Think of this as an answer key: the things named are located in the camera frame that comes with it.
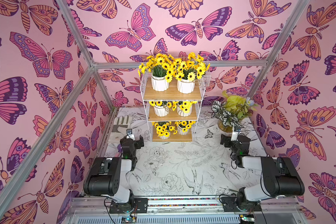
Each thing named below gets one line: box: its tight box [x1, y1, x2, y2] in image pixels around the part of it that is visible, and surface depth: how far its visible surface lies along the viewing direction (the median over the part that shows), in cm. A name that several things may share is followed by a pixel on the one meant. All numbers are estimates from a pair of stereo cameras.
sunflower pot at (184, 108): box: [176, 101, 198, 117], surface depth 72 cm
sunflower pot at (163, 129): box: [151, 121, 178, 140], surface depth 93 cm
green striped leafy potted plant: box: [210, 90, 259, 133], surface depth 90 cm
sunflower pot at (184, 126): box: [174, 120, 197, 136], surface depth 94 cm
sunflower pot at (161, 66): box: [137, 53, 175, 92], surface depth 67 cm
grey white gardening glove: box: [107, 115, 133, 147], surface depth 111 cm
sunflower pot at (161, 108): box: [149, 100, 173, 118], surface depth 79 cm
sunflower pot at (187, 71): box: [173, 52, 210, 94], surface depth 64 cm
